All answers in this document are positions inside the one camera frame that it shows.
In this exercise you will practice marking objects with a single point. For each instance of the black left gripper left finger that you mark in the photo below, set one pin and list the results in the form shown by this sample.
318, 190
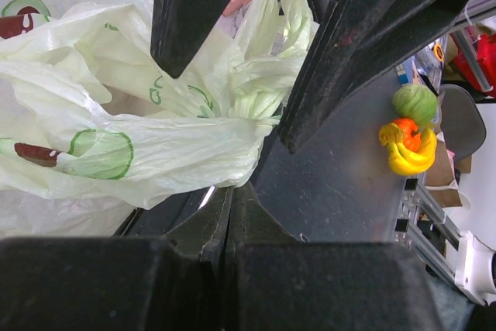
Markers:
203, 234

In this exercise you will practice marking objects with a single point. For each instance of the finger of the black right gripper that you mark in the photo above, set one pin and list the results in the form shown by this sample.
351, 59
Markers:
179, 28
356, 42

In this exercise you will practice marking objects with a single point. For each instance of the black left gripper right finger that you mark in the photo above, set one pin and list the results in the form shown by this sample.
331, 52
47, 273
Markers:
250, 222

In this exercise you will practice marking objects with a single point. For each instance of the green avocado print plastic bag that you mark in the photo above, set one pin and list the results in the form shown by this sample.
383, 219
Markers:
92, 115

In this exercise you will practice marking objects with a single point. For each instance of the green cabbage toy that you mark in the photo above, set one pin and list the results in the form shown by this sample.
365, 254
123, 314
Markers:
416, 102

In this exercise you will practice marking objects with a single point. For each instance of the orange pumpkin toy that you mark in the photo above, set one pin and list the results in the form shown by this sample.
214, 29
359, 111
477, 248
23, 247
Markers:
412, 136

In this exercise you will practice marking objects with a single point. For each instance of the yellow banana bunch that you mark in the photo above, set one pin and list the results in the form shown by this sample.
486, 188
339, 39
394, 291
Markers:
403, 161

